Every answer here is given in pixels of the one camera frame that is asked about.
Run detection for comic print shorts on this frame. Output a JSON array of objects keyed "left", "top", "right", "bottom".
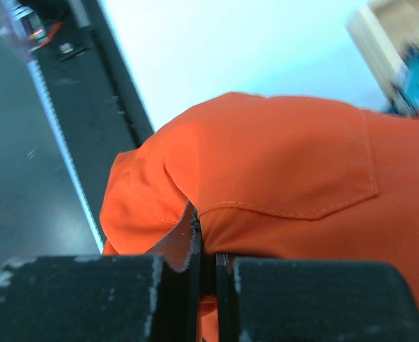
[{"left": 388, "top": 43, "right": 419, "bottom": 119}]

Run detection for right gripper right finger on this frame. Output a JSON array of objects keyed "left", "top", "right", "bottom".
[{"left": 216, "top": 254, "right": 419, "bottom": 341}]

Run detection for wooden clothes rack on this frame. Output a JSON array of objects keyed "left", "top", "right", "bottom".
[{"left": 346, "top": 0, "right": 419, "bottom": 98}]

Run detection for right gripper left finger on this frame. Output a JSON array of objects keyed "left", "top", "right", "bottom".
[{"left": 0, "top": 204, "right": 202, "bottom": 341}]

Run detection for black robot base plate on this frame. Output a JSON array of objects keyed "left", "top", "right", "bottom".
[{"left": 30, "top": 1, "right": 153, "bottom": 246}]

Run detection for orange shorts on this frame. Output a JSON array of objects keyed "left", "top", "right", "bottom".
[{"left": 99, "top": 90, "right": 419, "bottom": 342}]

